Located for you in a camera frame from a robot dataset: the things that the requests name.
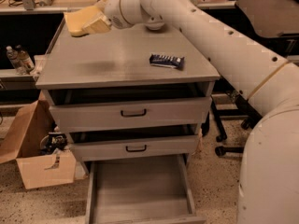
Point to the yellow sponge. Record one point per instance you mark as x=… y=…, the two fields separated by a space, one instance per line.
x=75 y=20

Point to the grey middle drawer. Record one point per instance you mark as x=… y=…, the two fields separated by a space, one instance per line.
x=133 y=148

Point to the white ceramic bowl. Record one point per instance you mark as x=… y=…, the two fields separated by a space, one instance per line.
x=154 y=24

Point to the black office chair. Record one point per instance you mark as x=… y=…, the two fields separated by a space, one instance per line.
x=267 y=19

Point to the brown cardboard box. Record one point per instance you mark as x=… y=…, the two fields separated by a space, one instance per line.
x=30 y=126

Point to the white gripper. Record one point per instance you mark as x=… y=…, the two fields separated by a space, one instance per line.
x=113 y=12

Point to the black gadget in box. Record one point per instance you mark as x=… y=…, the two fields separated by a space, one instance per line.
x=52 y=142

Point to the clear plastic water bottle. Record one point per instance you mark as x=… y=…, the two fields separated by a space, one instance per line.
x=12 y=55

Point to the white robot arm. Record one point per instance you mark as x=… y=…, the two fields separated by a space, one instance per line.
x=269 y=179

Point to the grey drawer cabinet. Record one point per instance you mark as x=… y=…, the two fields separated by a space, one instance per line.
x=115 y=67

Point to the grey drawer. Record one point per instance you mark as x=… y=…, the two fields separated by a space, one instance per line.
x=133 y=148
x=147 y=190
x=135 y=114

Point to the dark capped plastic bottle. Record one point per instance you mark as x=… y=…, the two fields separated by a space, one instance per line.
x=25 y=58

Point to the grey bottom drawer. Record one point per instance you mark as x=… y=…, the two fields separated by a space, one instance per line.
x=147 y=190

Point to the grey top drawer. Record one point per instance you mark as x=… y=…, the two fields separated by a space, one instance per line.
x=135 y=114

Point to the blue snack bar wrapper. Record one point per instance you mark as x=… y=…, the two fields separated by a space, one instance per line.
x=167 y=61

